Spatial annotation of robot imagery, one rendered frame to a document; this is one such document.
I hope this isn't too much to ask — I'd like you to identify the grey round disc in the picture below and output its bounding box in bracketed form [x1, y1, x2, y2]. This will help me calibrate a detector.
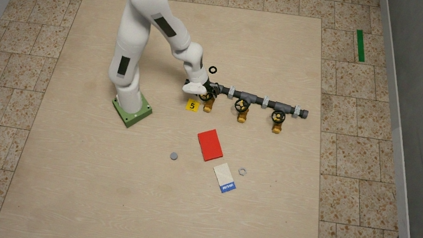
[170, 152, 178, 160]

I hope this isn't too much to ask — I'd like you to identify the grey pipe manifold with three valves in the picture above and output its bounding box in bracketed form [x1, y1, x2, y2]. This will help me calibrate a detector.
[199, 84, 308, 133]

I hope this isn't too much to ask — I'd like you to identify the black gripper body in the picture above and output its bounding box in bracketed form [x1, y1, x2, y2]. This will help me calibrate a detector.
[202, 77, 211, 89]

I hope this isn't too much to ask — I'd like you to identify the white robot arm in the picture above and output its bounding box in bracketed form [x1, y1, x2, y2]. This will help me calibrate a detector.
[108, 0, 208, 113]

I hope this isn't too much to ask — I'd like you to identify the red flat rectangular block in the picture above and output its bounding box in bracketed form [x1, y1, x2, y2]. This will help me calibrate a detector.
[198, 129, 223, 161]

